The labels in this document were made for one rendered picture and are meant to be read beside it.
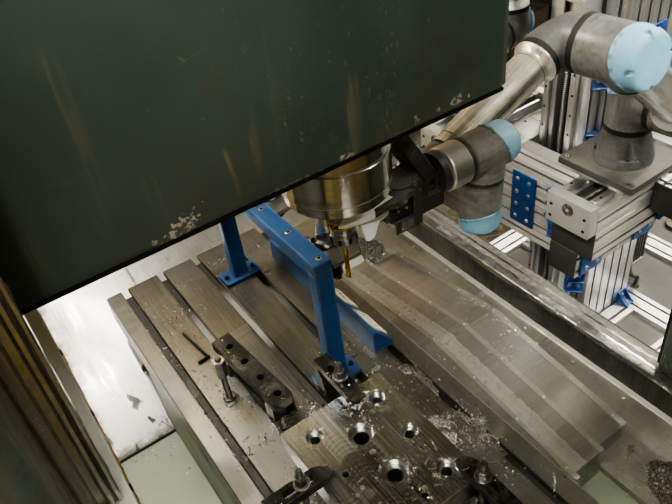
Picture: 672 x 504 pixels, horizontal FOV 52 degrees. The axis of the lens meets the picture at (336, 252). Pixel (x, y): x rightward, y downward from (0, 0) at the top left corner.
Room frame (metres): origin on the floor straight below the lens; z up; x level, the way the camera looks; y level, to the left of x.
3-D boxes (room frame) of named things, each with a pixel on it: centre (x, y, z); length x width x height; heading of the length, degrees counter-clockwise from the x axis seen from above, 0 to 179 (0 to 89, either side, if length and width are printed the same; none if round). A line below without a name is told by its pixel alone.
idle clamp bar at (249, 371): (0.97, 0.21, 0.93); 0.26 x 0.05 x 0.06; 35
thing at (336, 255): (1.01, -0.01, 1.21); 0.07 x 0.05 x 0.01; 120
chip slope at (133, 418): (1.38, 0.30, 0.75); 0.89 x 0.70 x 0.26; 120
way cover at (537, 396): (1.19, -0.26, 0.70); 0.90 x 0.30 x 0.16; 30
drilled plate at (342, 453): (0.71, -0.02, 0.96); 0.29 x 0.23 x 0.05; 30
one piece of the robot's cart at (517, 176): (1.63, -0.57, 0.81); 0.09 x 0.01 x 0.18; 31
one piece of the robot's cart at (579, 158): (1.47, -0.78, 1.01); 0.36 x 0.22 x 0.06; 121
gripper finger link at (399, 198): (0.83, -0.09, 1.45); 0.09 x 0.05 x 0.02; 133
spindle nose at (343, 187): (0.82, -0.01, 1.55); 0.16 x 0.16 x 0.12
